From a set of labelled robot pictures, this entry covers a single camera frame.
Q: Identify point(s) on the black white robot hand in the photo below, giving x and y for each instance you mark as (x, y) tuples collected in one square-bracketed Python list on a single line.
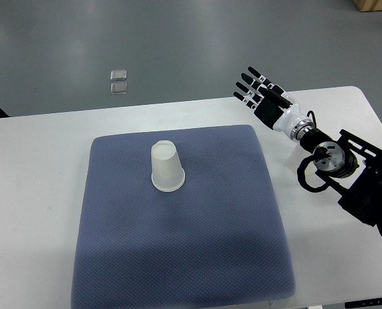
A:
[(272, 105)]

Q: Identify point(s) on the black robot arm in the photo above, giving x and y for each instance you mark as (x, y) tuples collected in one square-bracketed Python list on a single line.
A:
[(349, 165)]

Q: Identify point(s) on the white paper cup on mat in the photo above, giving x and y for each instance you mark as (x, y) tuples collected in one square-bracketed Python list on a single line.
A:
[(167, 173)]

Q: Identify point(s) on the wooden furniture corner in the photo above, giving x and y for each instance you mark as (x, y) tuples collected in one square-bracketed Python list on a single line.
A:
[(368, 5)]

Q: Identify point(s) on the blue textured fabric mat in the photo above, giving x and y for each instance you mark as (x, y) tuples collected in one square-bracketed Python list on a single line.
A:
[(217, 240)]

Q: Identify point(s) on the lower metal floor plate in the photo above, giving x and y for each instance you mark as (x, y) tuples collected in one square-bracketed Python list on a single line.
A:
[(118, 88)]

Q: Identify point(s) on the metal floor plate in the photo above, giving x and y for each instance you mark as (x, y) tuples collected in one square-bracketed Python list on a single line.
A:
[(120, 74), (118, 88)]

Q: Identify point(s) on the upper metal floor plate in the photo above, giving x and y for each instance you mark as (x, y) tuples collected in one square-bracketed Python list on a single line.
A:
[(120, 74)]

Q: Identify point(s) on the black table control panel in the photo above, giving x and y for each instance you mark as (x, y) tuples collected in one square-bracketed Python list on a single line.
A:
[(364, 303)]

